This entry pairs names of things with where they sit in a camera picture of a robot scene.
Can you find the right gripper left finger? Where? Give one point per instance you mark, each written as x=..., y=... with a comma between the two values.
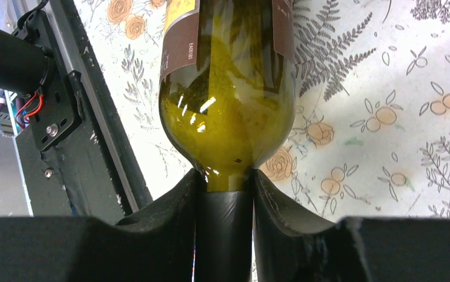
x=153, y=244

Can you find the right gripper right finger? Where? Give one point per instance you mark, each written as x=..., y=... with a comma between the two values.
x=295, y=244

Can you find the green wine bottle brown label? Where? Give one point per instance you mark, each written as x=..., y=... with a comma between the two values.
x=226, y=103

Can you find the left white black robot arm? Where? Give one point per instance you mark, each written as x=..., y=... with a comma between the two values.
x=24, y=67

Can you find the floral tablecloth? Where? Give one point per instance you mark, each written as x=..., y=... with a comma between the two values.
x=372, y=128

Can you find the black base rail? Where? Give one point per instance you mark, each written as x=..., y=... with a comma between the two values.
x=78, y=161

